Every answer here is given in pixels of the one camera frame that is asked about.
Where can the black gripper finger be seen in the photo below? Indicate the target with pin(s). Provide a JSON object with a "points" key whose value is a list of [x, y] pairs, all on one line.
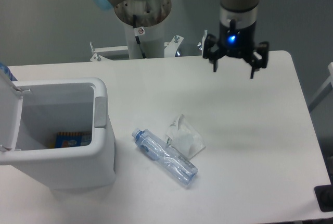
{"points": [[257, 57], [212, 50]]}

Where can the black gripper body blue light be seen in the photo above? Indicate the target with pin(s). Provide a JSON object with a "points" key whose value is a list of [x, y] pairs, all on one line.
{"points": [[237, 43]]}

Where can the white plastic wrapper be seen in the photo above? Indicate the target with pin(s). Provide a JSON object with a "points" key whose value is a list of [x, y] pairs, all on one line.
{"points": [[182, 136]]}

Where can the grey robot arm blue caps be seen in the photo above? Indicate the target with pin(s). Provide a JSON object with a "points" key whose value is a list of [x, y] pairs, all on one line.
{"points": [[236, 28]]}

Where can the white plastic trash can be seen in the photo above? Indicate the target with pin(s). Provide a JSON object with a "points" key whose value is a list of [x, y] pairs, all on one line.
{"points": [[67, 105]]}

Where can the clear crushed plastic bottle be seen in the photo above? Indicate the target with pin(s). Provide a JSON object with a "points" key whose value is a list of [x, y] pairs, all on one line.
{"points": [[165, 155]]}

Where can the black clamp at table edge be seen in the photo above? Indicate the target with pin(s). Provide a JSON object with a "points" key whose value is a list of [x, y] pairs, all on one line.
{"points": [[324, 197]]}

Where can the blue orange snack packet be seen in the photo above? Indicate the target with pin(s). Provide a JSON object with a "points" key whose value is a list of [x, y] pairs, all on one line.
{"points": [[71, 139]]}

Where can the blue object behind lid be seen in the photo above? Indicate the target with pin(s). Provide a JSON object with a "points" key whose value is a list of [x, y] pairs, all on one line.
{"points": [[7, 72]]}

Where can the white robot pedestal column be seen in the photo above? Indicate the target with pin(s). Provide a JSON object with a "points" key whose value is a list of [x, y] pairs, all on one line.
{"points": [[143, 19]]}

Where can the white frame at right edge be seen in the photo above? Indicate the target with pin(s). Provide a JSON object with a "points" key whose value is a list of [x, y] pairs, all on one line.
{"points": [[322, 91]]}

